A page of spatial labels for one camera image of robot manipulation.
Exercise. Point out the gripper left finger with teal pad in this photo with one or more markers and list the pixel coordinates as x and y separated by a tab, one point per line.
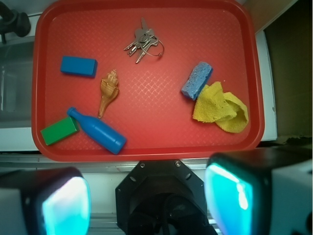
44	202

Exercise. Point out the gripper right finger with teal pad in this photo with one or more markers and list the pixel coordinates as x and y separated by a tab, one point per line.
264	191

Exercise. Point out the blue rectangular block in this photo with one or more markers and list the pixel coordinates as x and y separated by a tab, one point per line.
79	66

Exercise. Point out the green rectangular block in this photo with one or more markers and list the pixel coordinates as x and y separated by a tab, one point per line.
59	130

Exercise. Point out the blue plastic bottle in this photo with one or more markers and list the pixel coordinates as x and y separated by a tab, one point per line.
100	132

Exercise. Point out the yellow cloth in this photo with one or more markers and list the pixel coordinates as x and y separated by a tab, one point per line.
225	110

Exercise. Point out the brown conch seashell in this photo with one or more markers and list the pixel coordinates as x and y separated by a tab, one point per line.
109	91

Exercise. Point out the blue sponge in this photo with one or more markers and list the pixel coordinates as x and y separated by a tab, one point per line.
197	80

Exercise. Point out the red plastic tray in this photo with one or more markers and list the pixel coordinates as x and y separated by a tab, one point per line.
150	110

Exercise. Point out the grey sink basin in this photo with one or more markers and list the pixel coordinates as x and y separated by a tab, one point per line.
16	65

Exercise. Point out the grey sink faucet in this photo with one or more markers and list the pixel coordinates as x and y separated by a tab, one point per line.
12	21

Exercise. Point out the silver key bunch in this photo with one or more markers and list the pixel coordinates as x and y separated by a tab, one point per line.
144	39

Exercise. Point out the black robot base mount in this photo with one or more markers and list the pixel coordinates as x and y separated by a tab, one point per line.
162	198

